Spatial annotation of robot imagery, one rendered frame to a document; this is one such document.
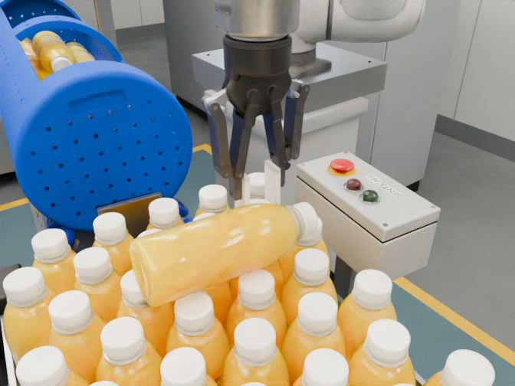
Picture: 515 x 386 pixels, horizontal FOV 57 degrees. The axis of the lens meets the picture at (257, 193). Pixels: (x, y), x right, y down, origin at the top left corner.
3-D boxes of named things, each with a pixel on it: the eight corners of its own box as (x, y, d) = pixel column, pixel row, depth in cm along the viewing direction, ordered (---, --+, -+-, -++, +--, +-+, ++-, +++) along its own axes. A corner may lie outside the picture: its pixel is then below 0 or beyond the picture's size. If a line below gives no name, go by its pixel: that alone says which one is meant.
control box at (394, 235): (341, 201, 83) (346, 148, 77) (428, 266, 68) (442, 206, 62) (293, 217, 78) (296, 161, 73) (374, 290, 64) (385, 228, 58)
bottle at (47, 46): (48, 24, 111) (63, 41, 97) (69, 48, 115) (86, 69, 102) (24, 41, 110) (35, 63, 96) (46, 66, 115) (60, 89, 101)
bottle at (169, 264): (158, 309, 43) (323, 246, 51) (135, 235, 43) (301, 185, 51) (144, 309, 49) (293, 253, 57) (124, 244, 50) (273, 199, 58)
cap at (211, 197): (210, 213, 64) (210, 202, 63) (194, 201, 67) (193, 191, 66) (232, 203, 67) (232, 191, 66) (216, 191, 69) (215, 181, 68)
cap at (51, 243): (33, 244, 58) (29, 233, 57) (66, 236, 60) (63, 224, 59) (36, 263, 55) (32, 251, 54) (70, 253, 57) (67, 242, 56)
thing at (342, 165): (343, 161, 74) (344, 155, 73) (358, 171, 71) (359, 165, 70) (325, 167, 72) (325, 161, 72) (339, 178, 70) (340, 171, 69)
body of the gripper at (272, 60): (273, 21, 55) (271, 97, 60) (207, 30, 52) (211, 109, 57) (309, 34, 50) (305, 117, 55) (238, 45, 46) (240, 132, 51)
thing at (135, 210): (164, 247, 83) (156, 187, 77) (168, 255, 81) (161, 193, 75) (107, 266, 79) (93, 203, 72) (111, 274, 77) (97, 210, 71)
